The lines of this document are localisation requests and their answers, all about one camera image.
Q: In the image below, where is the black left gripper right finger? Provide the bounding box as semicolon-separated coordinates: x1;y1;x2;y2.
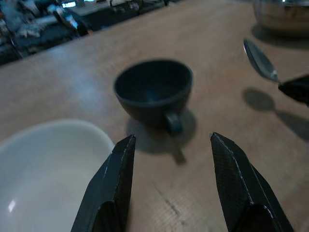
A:
210;131;294;232

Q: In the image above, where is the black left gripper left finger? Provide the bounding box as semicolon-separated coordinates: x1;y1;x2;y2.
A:
71;134;136;232

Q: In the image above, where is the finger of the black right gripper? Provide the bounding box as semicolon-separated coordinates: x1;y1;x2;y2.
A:
278;73;309;107

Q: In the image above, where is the silver metal spoon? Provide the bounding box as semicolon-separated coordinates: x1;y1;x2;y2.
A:
243;38;282;85

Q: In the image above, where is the stainless steel bowl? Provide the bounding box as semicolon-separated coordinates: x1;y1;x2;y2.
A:
252;0;309;32

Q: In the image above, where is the white ceramic bowl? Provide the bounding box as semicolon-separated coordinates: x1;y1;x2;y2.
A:
0;118;115;232

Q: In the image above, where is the pile of grey white clutter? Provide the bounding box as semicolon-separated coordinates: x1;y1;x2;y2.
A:
0;0;92;66

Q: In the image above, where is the dark cup with handle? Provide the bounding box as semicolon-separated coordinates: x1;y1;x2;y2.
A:
113;59;194;136

